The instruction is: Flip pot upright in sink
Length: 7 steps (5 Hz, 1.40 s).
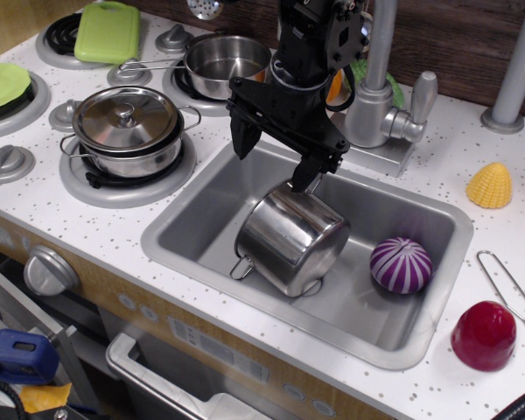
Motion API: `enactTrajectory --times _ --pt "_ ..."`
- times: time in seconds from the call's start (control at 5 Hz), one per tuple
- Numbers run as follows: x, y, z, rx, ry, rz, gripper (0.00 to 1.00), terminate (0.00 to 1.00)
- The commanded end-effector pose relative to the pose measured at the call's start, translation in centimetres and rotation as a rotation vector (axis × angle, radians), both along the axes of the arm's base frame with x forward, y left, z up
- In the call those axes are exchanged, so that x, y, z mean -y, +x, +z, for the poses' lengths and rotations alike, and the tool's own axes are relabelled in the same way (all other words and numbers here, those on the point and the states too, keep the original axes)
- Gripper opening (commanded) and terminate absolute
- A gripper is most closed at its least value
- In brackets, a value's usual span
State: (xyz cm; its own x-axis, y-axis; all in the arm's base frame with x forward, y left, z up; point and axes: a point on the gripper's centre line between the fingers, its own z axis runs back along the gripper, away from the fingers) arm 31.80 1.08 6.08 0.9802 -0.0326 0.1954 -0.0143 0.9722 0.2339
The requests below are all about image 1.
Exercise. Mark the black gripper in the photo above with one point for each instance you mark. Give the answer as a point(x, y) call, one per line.
point(295, 118)

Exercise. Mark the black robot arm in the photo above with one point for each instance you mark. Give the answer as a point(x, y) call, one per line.
point(317, 39)

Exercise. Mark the steel pot with lid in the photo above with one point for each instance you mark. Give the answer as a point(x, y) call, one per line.
point(128, 132)

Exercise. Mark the grey metal sink basin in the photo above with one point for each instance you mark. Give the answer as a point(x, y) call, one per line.
point(346, 308)

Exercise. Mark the orange toy fruit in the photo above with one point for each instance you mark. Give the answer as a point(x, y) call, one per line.
point(335, 87)

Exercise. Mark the silver toy faucet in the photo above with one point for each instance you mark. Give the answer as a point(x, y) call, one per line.
point(382, 134)

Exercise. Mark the green toy vegetable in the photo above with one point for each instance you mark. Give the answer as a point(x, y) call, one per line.
point(359, 70)

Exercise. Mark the grey stove knob back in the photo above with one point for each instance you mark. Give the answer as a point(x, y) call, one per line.
point(175, 40)

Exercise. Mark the grey stove knob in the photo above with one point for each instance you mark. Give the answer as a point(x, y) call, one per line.
point(15, 163)
point(175, 40)
point(130, 73)
point(61, 117)

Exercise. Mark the slotted metal spoon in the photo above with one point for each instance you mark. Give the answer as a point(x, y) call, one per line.
point(205, 9)

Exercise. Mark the grey stove knob centre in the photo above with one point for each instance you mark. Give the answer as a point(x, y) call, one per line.
point(130, 73)

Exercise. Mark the purple striped toy onion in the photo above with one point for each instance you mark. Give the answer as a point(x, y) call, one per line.
point(401, 265)

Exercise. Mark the green cutting board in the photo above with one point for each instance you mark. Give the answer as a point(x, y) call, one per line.
point(109, 33)

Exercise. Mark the yellow toy corn piece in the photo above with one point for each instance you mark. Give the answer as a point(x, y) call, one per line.
point(491, 187)

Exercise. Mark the grey stove knob middle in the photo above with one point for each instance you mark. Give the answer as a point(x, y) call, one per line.
point(61, 117)

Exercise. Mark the grey support pole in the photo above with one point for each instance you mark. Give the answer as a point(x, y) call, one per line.
point(504, 117)

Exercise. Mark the black coil burner back left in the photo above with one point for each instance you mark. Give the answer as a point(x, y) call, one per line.
point(61, 35)

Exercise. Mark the grey oven knob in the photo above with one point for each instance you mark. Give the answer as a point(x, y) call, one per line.
point(46, 273)

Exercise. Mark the grey stove knob front left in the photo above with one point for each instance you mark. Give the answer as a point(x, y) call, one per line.
point(15, 163)

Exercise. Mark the red toy fruit half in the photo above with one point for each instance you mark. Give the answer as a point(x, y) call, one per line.
point(484, 336)

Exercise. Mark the green plate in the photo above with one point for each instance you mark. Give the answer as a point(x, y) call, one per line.
point(14, 80)

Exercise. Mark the blue clamp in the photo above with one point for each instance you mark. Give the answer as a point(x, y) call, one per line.
point(27, 358)

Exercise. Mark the yellow cloth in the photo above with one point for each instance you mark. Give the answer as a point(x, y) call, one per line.
point(37, 398)

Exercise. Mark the steel saucepan with wire handle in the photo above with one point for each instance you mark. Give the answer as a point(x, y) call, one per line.
point(213, 62)

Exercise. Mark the wire whisk handle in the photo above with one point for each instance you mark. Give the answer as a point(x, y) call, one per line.
point(507, 289)

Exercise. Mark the silver oven door handle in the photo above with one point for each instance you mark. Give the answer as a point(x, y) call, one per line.
point(153, 385)

